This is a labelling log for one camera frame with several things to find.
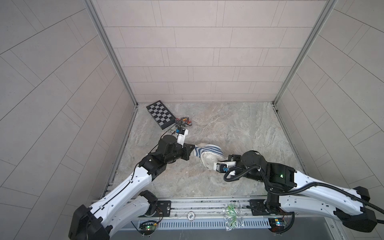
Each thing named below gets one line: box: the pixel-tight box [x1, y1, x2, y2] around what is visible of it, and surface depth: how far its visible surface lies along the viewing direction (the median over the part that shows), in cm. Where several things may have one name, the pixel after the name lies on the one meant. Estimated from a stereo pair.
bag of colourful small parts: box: [175, 117, 192, 128], surface depth 104 cm
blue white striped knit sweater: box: [193, 144, 224, 158], surface depth 71 cm
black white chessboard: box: [146, 100, 176, 130], surface depth 107 cm
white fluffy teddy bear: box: [200, 151, 226, 170], surface depth 67 cm
